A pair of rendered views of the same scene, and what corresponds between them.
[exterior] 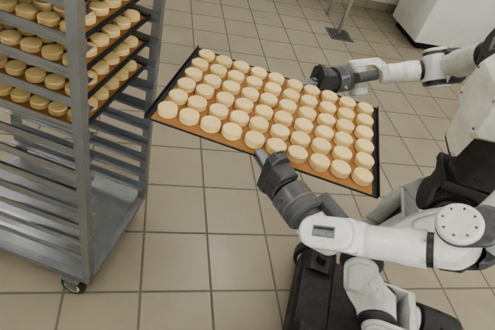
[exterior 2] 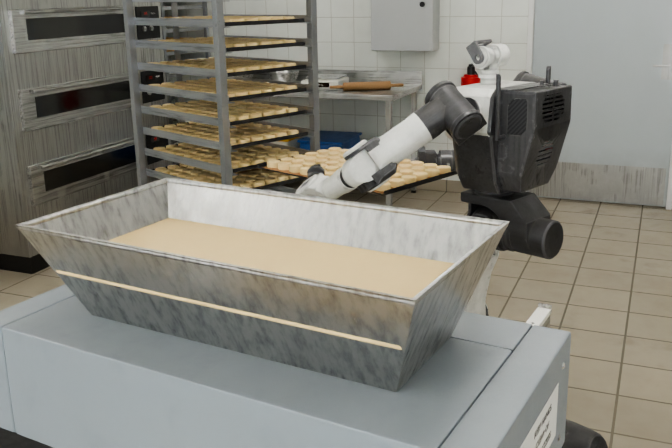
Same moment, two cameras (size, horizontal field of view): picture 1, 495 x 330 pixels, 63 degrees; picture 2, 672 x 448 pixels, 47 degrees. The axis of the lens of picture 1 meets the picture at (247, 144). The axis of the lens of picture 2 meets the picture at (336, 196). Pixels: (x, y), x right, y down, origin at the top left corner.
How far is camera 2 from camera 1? 207 cm
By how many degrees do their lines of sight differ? 45
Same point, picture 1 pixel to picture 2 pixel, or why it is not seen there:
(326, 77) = (422, 153)
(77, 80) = (223, 146)
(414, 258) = (335, 178)
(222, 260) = not seen: hidden behind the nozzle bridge
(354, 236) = (315, 179)
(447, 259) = (345, 170)
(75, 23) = (221, 106)
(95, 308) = not seen: hidden behind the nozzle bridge
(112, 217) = not seen: hidden behind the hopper
